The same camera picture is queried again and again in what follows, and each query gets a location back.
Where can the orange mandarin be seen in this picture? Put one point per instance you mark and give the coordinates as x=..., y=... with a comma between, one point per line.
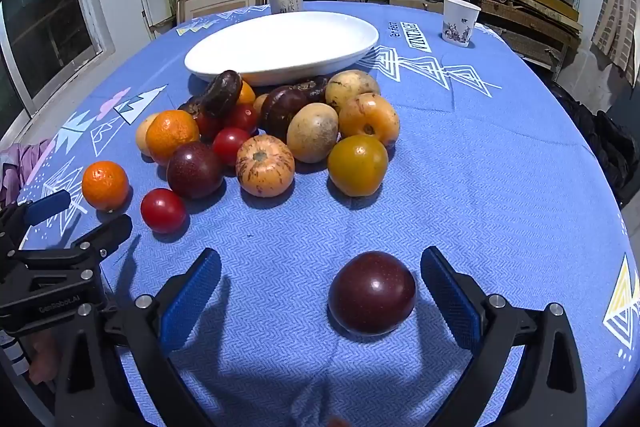
x=105, y=186
x=171, y=137

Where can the tan yellow passion fruit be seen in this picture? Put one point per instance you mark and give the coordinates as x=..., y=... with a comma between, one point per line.
x=312, y=132

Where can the black bag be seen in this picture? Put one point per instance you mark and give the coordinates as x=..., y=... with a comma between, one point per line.
x=600, y=142

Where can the white oval plate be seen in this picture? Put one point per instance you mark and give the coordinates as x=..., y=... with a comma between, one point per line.
x=280, y=42

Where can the orange-yellow tomato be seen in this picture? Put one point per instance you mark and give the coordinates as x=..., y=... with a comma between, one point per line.
x=247, y=94

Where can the purple cloth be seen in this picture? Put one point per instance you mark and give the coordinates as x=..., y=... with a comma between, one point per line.
x=20, y=167

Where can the blue patterned tablecloth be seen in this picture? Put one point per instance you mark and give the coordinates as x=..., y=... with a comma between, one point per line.
x=450, y=207

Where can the striped orange tomato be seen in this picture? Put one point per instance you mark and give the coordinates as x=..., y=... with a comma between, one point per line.
x=265, y=165

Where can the brick pattern cloth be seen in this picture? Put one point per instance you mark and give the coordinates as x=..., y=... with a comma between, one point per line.
x=620, y=17

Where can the white floral paper cup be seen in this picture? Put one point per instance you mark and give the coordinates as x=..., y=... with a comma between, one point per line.
x=460, y=24

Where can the red tomato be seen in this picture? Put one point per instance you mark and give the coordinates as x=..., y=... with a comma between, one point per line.
x=243, y=117
x=230, y=145
x=163, y=210
x=207, y=126

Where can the large yellow passion fruit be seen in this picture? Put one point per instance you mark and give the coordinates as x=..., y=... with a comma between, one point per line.
x=351, y=86

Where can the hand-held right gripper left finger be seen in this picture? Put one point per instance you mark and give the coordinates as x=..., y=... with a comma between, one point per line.
x=192, y=302

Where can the spotted orange-yellow passion fruit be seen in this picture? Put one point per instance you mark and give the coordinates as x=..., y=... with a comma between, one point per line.
x=368, y=118

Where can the person's left hand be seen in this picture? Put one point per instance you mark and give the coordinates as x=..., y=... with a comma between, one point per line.
x=42, y=357

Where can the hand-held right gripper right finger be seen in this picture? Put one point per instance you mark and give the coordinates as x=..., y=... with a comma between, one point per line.
x=450, y=302

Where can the white framed window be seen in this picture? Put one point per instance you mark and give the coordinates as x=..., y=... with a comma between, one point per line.
x=45, y=17

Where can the amber yellow tomato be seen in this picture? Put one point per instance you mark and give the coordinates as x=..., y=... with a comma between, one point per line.
x=357, y=165

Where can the pale yellow round fruit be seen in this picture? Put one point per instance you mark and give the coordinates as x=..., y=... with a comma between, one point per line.
x=143, y=134

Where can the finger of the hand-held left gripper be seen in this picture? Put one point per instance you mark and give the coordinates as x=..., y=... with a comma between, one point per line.
x=105, y=232
x=47, y=207

